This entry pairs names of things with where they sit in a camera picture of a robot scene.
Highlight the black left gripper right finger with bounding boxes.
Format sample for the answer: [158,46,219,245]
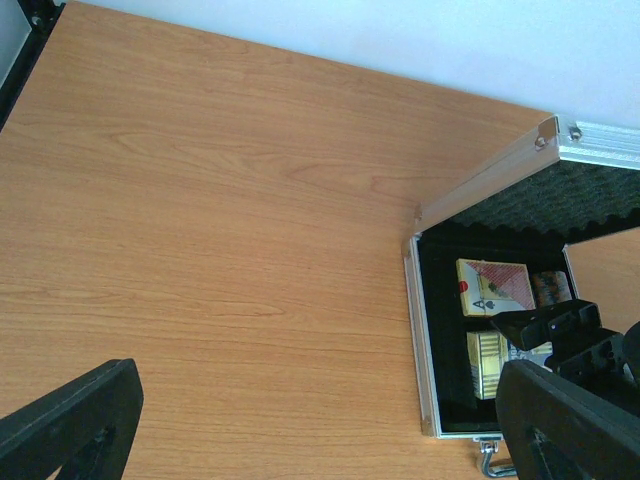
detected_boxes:
[496,360,639,479]

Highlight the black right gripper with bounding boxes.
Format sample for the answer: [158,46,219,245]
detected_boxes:
[490,299,639,400]

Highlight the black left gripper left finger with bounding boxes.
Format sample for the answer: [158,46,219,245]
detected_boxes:
[1,359,144,479]

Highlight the blue gold card deck box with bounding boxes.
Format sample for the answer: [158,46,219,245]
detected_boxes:
[466,331,553,400]

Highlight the red yellow card deck box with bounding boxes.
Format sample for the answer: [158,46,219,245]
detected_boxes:
[456,258,536,317]

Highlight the brown poker chip stack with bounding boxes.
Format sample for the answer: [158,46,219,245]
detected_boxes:
[531,271,573,308]

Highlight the aluminium poker case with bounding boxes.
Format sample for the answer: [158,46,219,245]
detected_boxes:
[402,113,640,479]

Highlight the black aluminium frame rail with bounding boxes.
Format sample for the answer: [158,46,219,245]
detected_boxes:
[1,0,66,127]

